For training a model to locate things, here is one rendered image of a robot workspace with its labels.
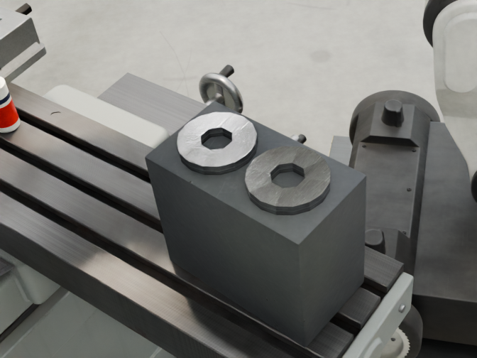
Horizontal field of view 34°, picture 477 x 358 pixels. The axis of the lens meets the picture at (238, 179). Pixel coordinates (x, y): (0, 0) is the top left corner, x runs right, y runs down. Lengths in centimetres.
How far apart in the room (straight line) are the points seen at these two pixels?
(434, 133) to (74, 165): 81
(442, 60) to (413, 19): 181
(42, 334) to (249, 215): 60
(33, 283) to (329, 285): 50
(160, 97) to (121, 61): 137
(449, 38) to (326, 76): 159
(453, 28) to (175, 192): 49
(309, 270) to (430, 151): 86
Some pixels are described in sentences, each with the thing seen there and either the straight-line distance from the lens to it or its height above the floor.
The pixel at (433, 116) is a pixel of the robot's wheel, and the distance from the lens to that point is 174.
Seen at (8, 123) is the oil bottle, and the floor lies 93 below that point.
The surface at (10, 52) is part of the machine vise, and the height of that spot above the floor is 95.
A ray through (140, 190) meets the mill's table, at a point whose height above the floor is 91.
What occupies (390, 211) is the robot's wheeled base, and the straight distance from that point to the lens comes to 150.
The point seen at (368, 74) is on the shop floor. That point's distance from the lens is 276.
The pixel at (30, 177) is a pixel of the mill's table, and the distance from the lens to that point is 119.
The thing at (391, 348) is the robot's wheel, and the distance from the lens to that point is 147.
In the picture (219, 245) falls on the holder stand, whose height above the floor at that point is 102.
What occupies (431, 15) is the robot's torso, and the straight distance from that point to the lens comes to 120.
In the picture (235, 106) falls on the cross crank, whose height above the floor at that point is 61.
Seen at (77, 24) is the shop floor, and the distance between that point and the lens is 321.
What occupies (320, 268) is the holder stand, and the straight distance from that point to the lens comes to 85.
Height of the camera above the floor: 170
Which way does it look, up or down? 45 degrees down
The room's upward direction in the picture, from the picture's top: 8 degrees counter-clockwise
